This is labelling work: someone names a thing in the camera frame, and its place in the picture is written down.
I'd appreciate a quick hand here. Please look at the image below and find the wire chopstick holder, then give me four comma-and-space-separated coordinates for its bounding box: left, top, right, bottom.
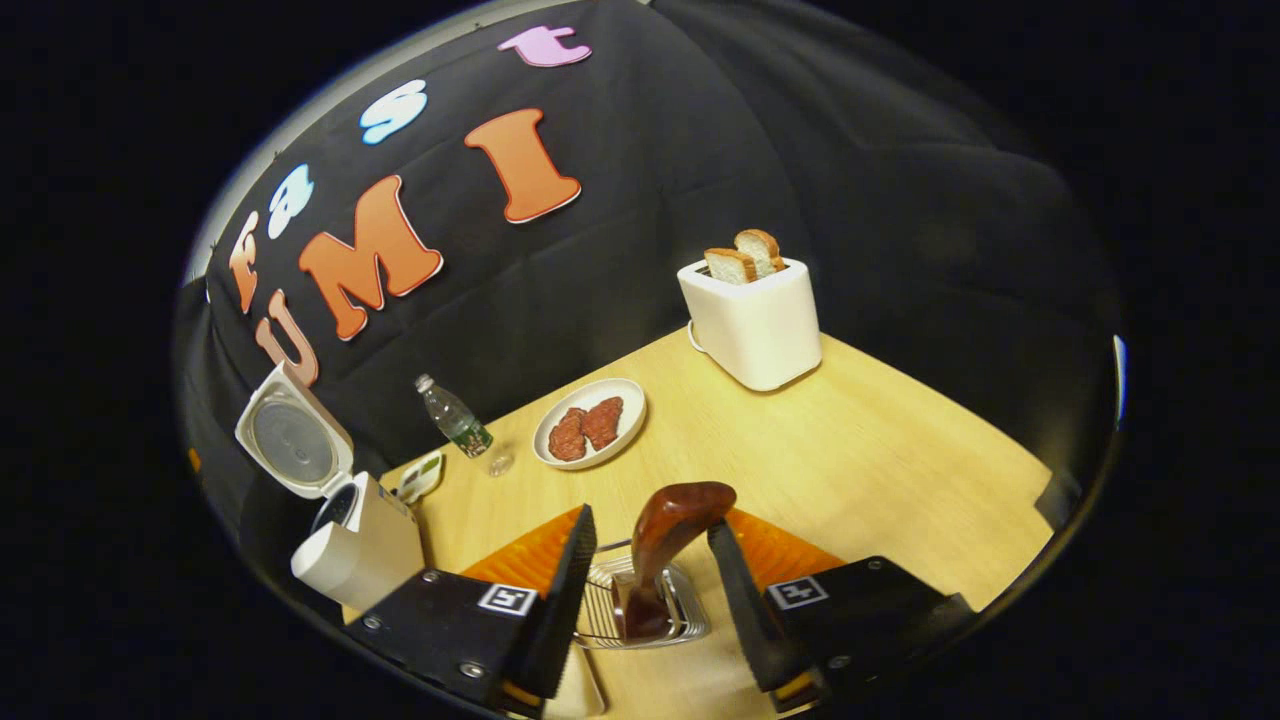
575, 540, 711, 651

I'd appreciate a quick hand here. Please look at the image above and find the white rice cooker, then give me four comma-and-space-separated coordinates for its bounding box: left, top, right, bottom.
235, 360, 426, 613

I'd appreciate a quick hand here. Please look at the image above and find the red meat piece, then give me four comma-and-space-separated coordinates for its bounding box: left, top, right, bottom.
582, 396, 625, 451
548, 407, 588, 462

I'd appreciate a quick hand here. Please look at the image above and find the white divided bean dish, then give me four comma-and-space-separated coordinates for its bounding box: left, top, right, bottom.
397, 450, 446, 504

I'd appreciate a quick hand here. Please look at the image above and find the brown wooden spoon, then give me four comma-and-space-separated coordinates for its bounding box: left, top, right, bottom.
612, 481, 738, 641

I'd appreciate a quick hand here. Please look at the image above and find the white round plate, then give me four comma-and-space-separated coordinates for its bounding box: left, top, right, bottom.
532, 377, 648, 471

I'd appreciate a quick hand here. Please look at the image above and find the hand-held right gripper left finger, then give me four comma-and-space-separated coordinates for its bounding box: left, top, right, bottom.
345, 503, 598, 716

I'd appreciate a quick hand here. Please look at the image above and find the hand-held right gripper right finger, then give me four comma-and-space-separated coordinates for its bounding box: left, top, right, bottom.
707, 508, 976, 713

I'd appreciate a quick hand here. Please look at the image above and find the clear water bottle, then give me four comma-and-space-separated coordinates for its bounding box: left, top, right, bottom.
415, 375, 514, 477

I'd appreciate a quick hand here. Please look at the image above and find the black backdrop cloth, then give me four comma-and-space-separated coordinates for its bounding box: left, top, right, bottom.
175, 0, 1121, 561

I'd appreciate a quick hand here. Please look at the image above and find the white toaster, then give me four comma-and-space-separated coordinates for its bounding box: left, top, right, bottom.
677, 257, 823, 392

